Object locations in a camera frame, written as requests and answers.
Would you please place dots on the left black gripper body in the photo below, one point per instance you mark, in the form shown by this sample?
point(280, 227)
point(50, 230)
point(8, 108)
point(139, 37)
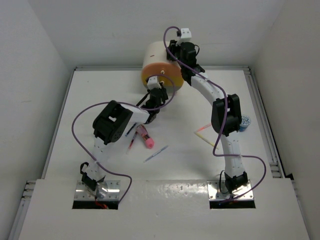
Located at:
point(163, 97)

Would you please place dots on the yellow highlighter pen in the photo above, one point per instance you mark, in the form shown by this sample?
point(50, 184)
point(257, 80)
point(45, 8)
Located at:
point(204, 139)

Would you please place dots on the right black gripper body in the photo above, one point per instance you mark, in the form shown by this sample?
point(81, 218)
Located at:
point(175, 50)

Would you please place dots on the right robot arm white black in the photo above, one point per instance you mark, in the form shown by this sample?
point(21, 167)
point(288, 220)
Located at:
point(226, 111)

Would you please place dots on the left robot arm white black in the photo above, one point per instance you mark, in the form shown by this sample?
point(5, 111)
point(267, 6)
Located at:
point(109, 125)

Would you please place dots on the blue pen lower centre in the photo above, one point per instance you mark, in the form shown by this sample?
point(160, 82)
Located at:
point(155, 154)

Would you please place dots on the blue pen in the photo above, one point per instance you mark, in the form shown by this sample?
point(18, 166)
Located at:
point(130, 129)
point(155, 154)

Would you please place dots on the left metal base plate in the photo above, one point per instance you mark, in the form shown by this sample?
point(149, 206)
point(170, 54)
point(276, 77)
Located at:
point(108, 190)

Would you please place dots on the red pen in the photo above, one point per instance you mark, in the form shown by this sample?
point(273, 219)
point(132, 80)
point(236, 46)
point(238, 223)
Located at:
point(131, 143)

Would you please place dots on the blue tape roll right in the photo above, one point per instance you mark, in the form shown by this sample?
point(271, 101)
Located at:
point(245, 122)

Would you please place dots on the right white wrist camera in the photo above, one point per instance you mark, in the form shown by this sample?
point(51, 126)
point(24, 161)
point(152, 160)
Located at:
point(184, 35)

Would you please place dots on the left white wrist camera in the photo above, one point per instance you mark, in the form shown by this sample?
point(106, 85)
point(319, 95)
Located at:
point(153, 83)

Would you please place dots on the blue pen upper left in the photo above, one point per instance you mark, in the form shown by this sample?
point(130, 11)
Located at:
point(130, 129)

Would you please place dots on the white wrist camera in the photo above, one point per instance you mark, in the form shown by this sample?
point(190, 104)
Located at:
point(153, 83)
point(184, 35)

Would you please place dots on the cream three-drawer storage cabinet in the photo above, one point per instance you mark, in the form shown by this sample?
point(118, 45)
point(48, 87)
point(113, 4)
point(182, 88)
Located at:
point(155, 63)

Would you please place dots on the metal base plate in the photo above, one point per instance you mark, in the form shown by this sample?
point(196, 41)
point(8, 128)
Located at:
point(108, 190)
point(217, 191)

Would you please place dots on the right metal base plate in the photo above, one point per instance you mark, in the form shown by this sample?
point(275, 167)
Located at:
point(217, 191)

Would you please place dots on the pink orange highlighter pen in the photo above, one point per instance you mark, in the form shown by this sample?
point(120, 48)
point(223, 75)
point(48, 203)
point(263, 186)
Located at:
point(204, 127)

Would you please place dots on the pink glue stick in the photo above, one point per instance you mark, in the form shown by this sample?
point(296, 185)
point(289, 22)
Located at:
point(148, 141)

